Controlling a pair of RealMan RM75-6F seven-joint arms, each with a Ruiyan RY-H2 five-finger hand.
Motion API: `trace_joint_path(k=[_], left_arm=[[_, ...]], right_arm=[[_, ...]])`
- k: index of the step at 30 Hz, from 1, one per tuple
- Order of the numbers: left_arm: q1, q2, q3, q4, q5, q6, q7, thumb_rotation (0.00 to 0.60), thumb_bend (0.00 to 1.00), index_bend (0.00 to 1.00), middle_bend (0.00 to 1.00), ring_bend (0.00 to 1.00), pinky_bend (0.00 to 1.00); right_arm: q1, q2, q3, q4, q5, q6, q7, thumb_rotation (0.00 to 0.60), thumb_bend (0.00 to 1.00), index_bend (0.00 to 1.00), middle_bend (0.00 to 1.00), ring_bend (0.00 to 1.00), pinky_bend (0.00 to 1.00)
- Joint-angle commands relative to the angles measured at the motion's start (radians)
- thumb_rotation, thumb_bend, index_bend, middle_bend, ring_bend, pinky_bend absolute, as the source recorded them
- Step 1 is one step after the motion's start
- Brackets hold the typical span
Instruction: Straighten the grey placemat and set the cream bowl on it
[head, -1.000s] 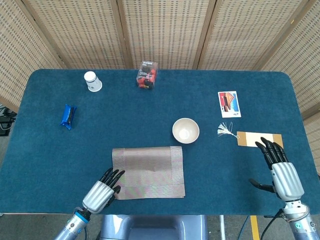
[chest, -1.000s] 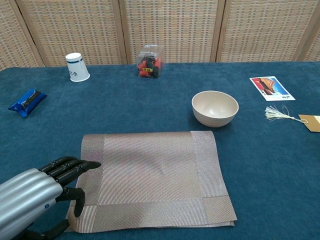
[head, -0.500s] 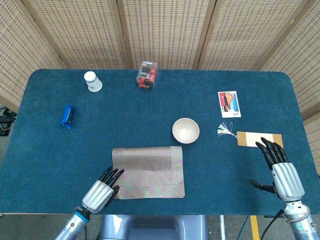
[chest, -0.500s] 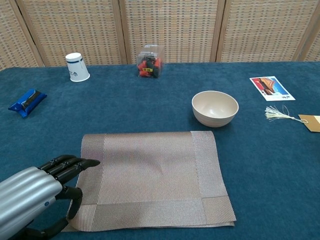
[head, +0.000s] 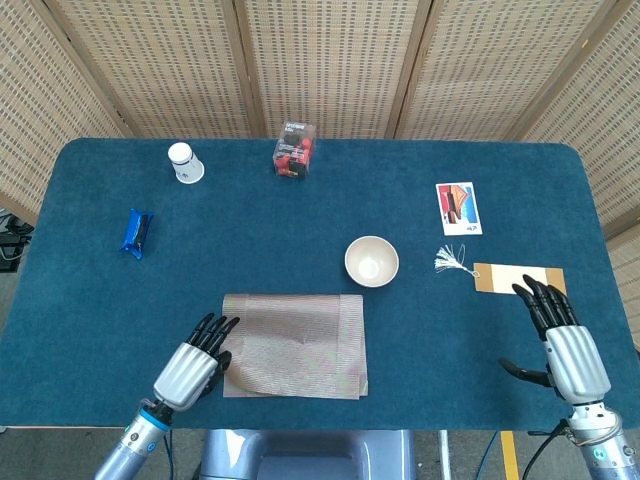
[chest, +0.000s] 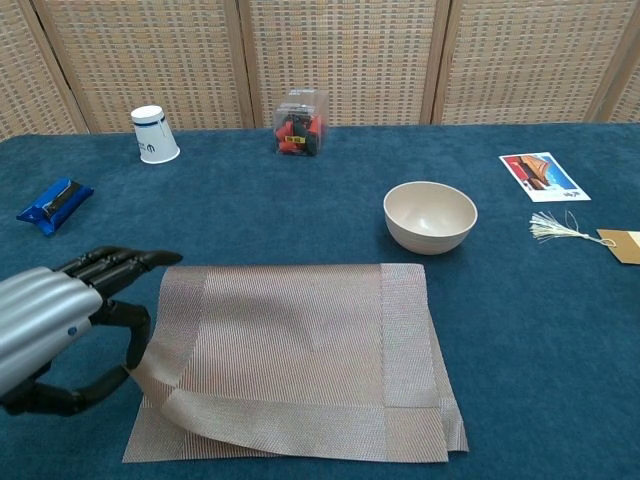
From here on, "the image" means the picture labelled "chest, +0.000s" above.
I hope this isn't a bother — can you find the blue snack packet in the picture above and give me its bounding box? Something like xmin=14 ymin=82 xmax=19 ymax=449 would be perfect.
xmin=15 ymin=177 xmax=95 ymax=237

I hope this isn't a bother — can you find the brown woven placemat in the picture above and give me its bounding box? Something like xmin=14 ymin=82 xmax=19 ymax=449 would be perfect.
xmin=121 ymin=263 xmax=470 ymax=464

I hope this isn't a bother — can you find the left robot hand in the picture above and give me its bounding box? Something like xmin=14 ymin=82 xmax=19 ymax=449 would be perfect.
xmin=0 ymin=245 xmax=184 ymax=417

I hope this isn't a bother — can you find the picture postcard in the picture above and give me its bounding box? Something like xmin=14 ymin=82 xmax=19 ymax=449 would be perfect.
xmin=498 ymin=151 xmax=592 ymax=203

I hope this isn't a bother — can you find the woven folding screen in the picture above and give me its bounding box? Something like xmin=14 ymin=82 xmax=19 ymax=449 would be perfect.
xmin=0 ymin=0 xmax=640 ymax=142

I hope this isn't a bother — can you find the kraft bookmark with tassel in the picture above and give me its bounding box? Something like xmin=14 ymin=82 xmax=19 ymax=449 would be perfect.
xmin=528 ymin=209 xmax=640 ymax=265

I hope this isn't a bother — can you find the blue table cloth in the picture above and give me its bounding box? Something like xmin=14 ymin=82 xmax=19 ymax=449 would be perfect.
xmin=0 ymin=122 xmax=640 ymax=480

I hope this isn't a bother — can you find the clear box of clips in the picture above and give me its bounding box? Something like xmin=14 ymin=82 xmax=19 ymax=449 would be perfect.
xmin=272 ymin=88 xmax=330 ymax=158

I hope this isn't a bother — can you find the white paper cup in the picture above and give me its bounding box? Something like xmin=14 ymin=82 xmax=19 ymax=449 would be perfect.
xmin=130 ymin=105 xmax=181 ymax=165

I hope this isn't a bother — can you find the beige bowl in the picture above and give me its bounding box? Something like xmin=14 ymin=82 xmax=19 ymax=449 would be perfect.
xmin=383 ymin=180 xmax=479 ymax=256

